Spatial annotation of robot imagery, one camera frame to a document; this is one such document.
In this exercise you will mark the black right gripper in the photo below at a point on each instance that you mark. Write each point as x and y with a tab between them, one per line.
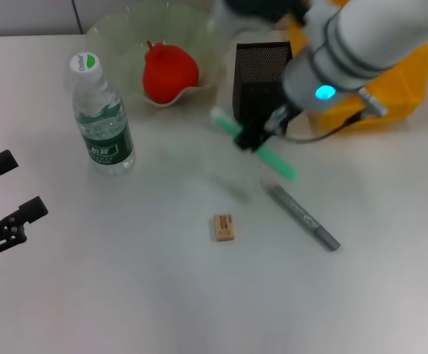
278	123

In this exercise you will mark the green pen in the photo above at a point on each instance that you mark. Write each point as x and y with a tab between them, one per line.
278	162

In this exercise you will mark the small tan eraser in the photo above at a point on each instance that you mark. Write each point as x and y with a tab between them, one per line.
224	228

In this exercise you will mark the gray marker pen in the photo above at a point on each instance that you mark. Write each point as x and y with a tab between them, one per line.
302	215

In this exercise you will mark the orange fruit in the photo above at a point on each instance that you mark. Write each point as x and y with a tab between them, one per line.
169	73

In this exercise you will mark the clear green-label water bottle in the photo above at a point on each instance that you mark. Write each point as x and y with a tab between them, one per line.
105	129

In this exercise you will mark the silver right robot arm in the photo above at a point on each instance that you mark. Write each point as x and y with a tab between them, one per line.
364	44

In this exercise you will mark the black mesh pen holder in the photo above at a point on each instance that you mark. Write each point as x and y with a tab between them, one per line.
254	73

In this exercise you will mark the yellow plastic storage bin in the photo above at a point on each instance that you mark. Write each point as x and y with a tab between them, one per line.
401	92

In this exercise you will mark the pale green glass bowl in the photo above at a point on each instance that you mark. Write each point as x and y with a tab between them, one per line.
125	37

